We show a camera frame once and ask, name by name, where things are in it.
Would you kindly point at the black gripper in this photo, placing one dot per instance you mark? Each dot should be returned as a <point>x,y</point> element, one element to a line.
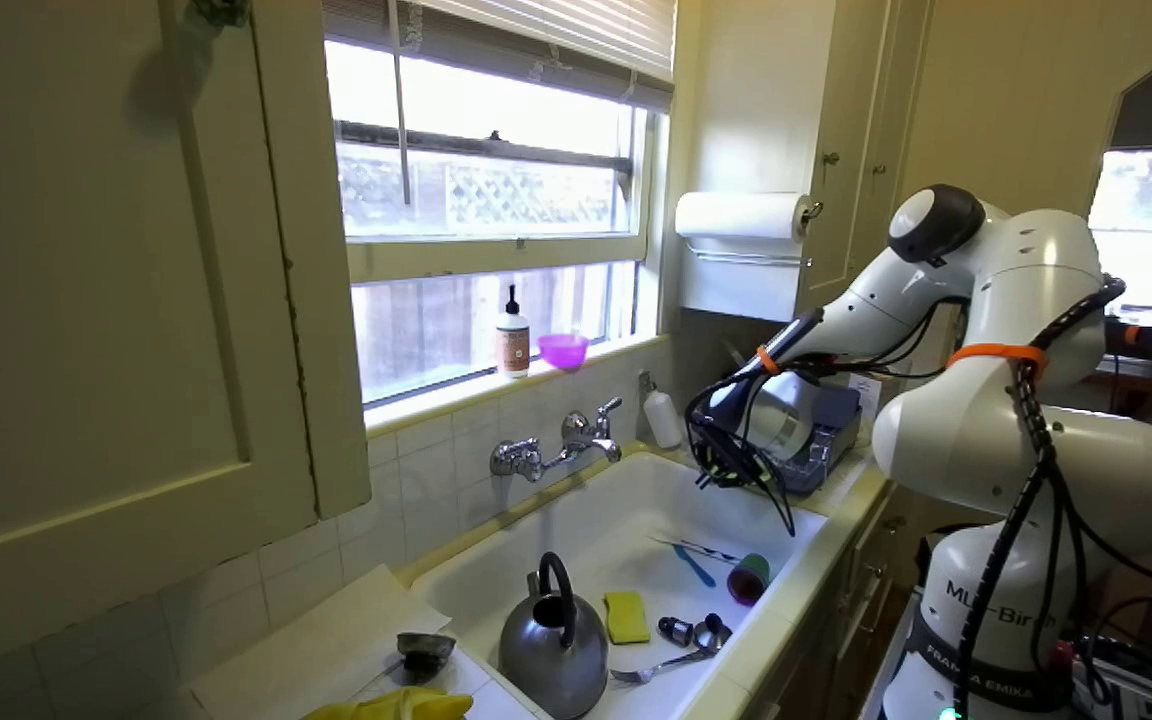
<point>730,422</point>

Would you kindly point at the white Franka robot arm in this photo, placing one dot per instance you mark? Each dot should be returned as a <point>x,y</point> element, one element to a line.
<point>1002,400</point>

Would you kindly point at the white sink basin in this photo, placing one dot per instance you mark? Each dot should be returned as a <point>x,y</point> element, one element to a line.
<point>642,532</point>

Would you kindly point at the white soap dispenser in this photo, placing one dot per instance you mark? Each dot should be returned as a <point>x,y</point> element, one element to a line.
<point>661,418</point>

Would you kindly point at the blue plastic fork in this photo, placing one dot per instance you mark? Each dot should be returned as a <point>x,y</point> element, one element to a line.
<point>692,565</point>

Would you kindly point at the green plastic cup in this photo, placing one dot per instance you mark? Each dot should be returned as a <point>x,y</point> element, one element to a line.
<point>745,580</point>

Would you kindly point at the yellow sponge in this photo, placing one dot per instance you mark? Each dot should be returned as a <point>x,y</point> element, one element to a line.
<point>625,618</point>

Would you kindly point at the purple plastic bowl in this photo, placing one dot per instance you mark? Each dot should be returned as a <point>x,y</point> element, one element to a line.
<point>560,354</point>

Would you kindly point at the metal fork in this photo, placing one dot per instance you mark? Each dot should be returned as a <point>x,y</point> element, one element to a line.
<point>657,669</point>

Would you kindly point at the soap bottle with black pump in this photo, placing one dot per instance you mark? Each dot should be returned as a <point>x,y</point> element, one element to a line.
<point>513,343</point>

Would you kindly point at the paper towel roll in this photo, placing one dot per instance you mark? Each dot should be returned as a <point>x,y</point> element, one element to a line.
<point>742,212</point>

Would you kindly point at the window blind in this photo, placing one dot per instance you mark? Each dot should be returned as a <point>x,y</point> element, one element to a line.
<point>560,35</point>

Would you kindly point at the cream cabinet door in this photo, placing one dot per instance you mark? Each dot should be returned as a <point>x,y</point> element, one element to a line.
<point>110,267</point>

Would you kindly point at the chrome wall faucet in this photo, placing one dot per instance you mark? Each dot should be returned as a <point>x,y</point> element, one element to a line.
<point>560,444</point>

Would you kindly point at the window frame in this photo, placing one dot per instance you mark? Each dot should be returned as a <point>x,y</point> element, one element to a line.
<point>498,254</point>

